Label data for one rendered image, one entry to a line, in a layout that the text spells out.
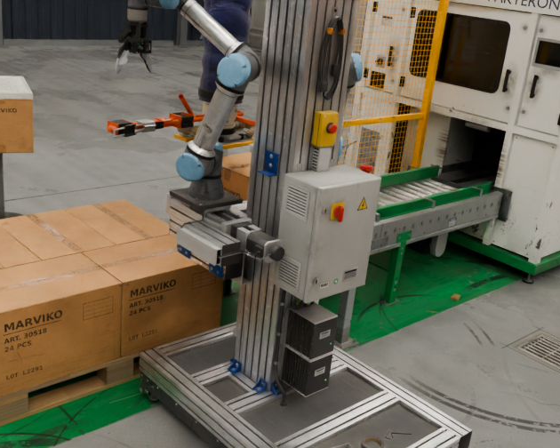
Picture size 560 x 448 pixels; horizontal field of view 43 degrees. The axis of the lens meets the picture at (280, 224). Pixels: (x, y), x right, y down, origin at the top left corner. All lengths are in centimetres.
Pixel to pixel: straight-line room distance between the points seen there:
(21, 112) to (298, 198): 270
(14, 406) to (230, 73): 172
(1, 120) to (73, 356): 208
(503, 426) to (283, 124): 186
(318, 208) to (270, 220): 34
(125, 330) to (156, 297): 21
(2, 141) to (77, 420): 226
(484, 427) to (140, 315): 174
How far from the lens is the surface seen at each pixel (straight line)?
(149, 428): 333
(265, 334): 309
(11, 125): 500
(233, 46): 281
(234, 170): 371
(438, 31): 552
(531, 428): 378
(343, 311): 400
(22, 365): 329
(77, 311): 329
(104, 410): 344
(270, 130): 284
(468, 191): 515
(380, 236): 430
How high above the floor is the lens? 200
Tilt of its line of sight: 20 degrees down
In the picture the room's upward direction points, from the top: 6 degrees clockwise
